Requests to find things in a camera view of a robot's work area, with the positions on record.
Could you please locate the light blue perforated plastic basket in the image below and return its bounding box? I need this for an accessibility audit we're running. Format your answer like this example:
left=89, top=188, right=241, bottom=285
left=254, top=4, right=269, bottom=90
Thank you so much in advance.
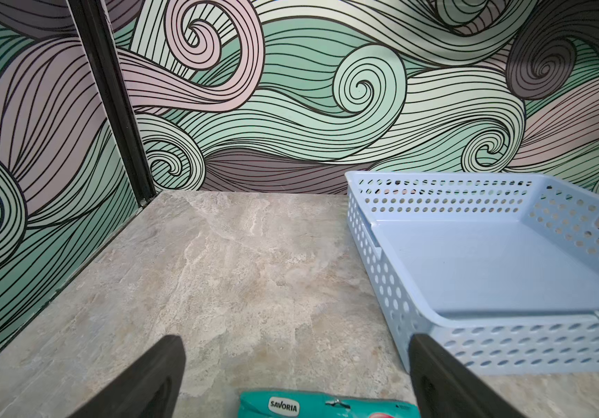
left=346, top=171, right=599, bottom=376

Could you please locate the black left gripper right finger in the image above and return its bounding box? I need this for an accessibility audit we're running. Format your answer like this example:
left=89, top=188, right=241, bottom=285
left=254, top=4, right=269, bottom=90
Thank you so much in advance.
left=408, top=334, right=523, bottom=418

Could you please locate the black corner frame post left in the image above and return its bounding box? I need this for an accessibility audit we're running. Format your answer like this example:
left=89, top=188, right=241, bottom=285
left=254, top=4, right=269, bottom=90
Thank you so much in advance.
left=67, top=0, right=157, bottom=207

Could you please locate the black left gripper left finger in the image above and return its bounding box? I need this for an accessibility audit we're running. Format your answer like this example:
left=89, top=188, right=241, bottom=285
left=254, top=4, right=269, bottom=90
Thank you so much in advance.
left=72, top=334, right=186, bottom=418

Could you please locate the teal Fox's candy bag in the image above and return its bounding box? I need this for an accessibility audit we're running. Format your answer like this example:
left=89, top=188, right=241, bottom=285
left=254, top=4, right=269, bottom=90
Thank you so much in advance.
left=238, top=390, right=420, bottom=418

